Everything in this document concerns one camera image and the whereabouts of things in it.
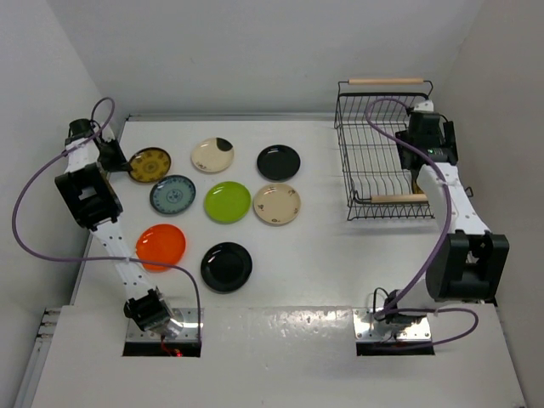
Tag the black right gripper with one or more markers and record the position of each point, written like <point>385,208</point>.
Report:
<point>401,149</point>

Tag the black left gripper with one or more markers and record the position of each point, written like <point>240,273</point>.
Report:
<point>119,163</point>

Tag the yellow patterned plate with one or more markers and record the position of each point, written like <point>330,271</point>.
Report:
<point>149,165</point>

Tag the blue floral plate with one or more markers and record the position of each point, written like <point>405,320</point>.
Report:
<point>172,195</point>

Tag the orange plate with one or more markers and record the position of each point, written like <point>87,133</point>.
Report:
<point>162,243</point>

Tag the cream plate with black patch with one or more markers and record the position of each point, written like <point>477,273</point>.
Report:
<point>213,155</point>

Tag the green plate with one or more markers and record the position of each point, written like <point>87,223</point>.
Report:
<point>227,202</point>

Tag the cream floral plate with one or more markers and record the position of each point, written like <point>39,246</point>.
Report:
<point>277,204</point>

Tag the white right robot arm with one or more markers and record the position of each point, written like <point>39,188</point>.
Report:
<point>468,259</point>

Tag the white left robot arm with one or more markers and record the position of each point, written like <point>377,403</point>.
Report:
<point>95,206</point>

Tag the black wire dish rack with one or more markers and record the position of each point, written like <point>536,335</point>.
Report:
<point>375,183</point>

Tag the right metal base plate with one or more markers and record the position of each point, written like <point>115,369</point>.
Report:
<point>367,329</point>

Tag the metal base plate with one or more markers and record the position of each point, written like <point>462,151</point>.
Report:
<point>182,328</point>
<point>367,329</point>

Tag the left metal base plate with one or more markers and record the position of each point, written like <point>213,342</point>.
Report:
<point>182,328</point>

